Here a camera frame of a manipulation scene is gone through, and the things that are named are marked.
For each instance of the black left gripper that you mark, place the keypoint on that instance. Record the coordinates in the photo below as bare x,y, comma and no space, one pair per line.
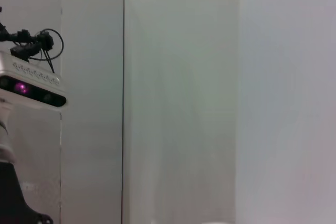
10,197

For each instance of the silver head depth camera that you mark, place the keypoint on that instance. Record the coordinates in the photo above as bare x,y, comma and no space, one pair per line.
31,77

